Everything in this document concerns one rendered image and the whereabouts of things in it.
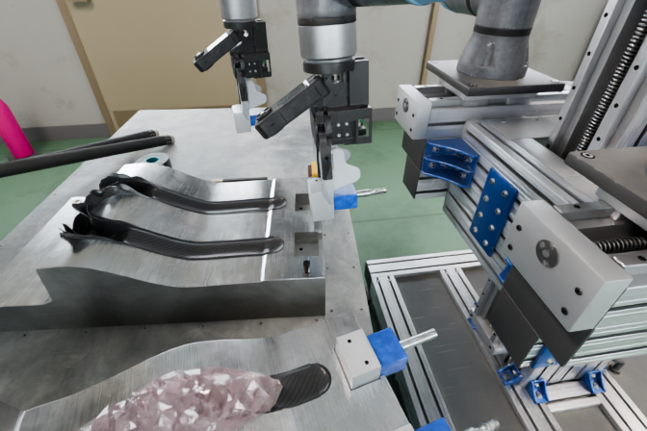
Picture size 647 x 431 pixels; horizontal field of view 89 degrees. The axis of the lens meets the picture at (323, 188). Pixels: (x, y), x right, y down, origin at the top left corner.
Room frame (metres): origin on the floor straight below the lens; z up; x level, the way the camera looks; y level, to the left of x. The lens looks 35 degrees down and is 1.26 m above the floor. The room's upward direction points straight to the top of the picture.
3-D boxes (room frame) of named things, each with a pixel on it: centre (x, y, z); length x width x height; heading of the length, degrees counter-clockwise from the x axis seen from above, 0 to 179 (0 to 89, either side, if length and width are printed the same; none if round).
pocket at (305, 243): (0.37, 0.02, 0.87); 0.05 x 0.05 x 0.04; 3
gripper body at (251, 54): (0.78, 0.17, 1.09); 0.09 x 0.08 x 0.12; 108
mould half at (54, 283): (0.42, 0.25, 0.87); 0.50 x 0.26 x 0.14; 93
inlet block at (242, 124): (0.78, 0.16, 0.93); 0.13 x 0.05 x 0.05; 108
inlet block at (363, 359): (0.22, -0.08, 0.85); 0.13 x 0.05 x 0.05; 110
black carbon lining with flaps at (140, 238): (0.41, 0.24, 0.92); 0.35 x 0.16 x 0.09; 93
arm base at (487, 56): (0.80, -0.39, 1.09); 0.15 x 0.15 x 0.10
